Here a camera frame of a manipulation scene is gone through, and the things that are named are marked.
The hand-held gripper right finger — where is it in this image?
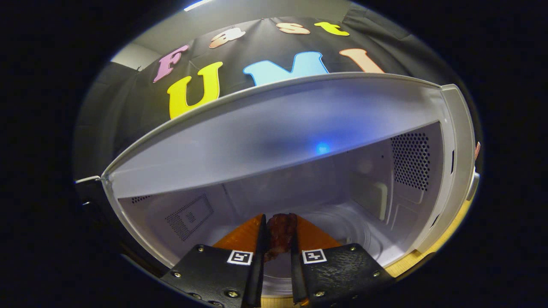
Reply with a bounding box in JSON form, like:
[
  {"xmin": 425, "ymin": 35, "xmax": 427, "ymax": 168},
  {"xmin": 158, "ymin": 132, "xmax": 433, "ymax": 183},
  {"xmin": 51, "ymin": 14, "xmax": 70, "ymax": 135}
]
[{"xmin": 290, "ymin": 214, "xmax": 396, "ymax": 308}]

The white toaster oven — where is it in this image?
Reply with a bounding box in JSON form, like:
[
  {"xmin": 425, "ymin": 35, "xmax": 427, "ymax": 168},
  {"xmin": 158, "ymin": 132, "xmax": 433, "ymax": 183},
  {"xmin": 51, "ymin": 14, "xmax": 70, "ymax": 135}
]
[{"xmin": 75, "ymin": 72, "xmax": 480, "ymax": 298}]

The reddish brown meat strip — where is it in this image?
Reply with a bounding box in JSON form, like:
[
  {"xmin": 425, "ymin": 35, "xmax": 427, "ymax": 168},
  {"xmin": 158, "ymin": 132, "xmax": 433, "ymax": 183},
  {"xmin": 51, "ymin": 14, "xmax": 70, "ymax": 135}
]
[{"xmin": 265, "ymin": 213, "xmax": 298, "ymax": 262}]

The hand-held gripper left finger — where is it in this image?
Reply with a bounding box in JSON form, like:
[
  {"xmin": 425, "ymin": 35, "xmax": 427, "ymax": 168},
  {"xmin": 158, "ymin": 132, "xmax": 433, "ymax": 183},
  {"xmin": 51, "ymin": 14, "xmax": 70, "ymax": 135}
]
[{"xmin": 161, "ymin": 214, "xmax": 268, "ymax": 308}]

